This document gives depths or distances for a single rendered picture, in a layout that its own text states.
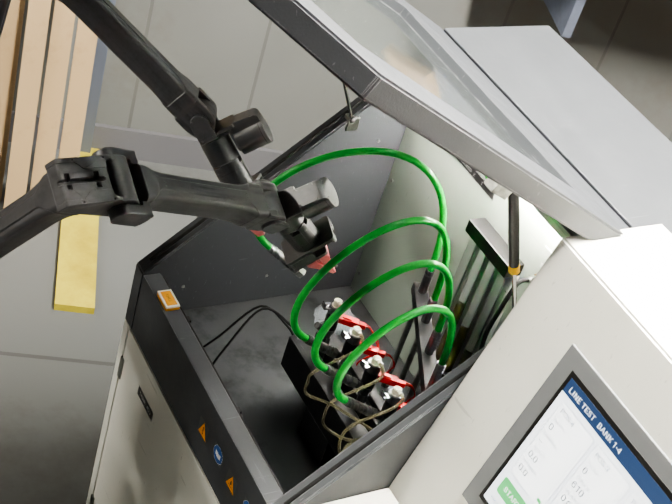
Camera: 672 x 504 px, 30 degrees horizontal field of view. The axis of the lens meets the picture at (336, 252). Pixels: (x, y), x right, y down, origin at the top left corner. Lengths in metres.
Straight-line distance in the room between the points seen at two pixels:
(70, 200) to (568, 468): 0.86
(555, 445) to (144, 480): 1.08
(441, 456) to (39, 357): 1.81
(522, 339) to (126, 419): 1.08
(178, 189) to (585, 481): 0.77
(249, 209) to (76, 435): 1.59
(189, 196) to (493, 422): 0.63
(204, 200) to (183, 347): 0.55
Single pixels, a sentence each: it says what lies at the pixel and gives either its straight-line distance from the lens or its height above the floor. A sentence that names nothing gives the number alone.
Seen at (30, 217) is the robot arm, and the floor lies 1.47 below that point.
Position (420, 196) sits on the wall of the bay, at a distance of 2.65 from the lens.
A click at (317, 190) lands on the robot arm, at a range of 2.18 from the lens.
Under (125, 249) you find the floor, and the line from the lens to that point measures 4.17.
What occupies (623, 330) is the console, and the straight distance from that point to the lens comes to 1.94.
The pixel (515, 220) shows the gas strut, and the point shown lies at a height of 1.58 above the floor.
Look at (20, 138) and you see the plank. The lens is 4.12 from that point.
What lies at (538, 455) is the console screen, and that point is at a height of 1.28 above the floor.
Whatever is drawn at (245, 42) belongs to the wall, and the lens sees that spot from 4.35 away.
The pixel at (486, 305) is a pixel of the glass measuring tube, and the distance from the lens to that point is 2.45.
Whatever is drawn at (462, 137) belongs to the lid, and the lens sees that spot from 1.71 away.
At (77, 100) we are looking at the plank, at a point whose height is 0.41.
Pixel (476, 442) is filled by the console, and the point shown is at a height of 1.19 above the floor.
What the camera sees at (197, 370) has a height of 0.95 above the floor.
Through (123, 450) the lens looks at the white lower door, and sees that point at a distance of 2.88.
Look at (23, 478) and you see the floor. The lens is 3.45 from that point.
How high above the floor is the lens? 2.63
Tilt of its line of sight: 37 degrees down
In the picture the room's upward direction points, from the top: 18 degrees clockwise
